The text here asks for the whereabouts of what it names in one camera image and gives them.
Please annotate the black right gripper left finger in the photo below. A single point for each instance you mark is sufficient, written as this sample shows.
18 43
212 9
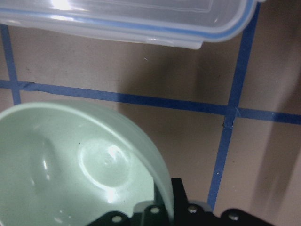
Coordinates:
160 213

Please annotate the green bowl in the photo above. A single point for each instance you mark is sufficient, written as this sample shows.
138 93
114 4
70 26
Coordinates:
67 162

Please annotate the clear plastic food container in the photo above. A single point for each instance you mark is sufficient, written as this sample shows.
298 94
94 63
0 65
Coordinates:
172 23

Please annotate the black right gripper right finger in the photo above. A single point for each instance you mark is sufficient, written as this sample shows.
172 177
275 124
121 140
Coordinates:
180 202

